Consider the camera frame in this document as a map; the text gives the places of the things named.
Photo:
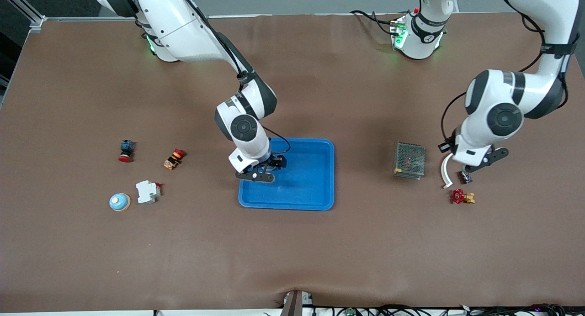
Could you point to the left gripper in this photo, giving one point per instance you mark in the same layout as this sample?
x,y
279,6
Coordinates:
x,y
444,147

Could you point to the white circuit breaker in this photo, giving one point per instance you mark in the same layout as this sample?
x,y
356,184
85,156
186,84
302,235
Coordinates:
x,y
147,192

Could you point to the white curved plastic clamp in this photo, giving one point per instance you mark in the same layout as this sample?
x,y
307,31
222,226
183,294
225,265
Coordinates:
x,y
443,172

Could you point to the grey metal bracket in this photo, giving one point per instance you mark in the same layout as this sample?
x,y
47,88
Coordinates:
x,y
295,304

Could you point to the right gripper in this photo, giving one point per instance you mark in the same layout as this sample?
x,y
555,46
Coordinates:
x,y
275,161

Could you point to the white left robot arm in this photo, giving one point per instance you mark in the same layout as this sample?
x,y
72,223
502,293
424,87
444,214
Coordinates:
x,y
548,5

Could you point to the blue plastic tray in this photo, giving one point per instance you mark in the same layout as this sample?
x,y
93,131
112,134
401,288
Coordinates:
x,y
301,188

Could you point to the red handwheel brass valve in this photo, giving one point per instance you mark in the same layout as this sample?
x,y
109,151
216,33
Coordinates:
x,y
458,196

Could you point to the aluminium frame rail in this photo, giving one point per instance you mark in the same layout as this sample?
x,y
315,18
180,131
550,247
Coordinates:
x,y
36,23

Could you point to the dark brown cylindrical capacitor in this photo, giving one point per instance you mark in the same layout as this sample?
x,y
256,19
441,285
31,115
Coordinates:
x,y
466,178

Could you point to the metal mesh power supply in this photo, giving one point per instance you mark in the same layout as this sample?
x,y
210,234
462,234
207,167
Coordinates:
x,y
410,160

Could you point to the red blue push button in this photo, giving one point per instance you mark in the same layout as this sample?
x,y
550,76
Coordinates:
x,y
126,149

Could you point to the orange red selector switch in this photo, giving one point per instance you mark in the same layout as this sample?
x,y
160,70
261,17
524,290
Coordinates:
x,y
172,160

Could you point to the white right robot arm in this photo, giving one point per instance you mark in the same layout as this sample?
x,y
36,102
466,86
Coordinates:
x,y
183,28

